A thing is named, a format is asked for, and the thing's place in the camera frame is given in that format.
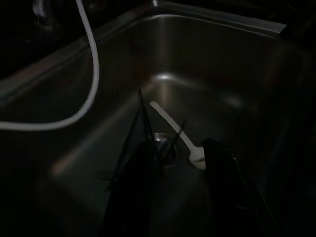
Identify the chrome faucet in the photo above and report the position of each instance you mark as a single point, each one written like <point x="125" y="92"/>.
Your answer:
<point x="40" y="12"/>

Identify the stainless steel sink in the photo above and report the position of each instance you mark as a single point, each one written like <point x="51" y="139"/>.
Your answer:
<point x="197" y="61"/>

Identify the metal sink drain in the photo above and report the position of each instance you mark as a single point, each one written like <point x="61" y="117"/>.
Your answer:
<point x="164" y="142"/>

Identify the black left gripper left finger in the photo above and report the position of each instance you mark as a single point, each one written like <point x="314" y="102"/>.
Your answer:
<point x="140" y="197"/>

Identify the white plastic spoon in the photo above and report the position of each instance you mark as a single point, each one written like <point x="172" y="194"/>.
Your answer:
<point x="172" y="126"/>

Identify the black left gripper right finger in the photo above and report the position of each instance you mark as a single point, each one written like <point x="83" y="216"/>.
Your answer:
<point x="227" y="192"/>

